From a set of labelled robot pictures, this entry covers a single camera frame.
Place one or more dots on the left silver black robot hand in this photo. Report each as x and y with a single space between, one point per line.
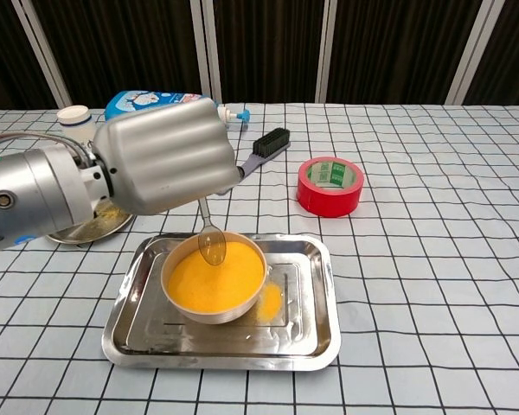
168 155

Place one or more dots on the translucent grey plastic spoon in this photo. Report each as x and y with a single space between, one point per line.
213 248

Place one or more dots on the bowl of yellow powder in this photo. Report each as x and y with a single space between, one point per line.
216 289

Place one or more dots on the rectangular steel tray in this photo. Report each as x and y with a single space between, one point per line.
303 311

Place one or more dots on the white grid-patterned tablecloth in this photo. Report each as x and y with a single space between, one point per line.
415 281

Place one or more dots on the blue detergent pump bottle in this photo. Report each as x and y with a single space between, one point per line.
130 104

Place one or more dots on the round steel plate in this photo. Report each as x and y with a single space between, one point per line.
99 225

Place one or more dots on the white paper cup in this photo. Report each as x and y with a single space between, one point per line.
75 121

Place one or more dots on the grey brush black bristles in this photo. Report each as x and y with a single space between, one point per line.
270 142

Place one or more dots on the red tape roll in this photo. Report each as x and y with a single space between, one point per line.
328 201

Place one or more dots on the black folding screen white frame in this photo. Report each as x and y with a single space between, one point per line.
264 43

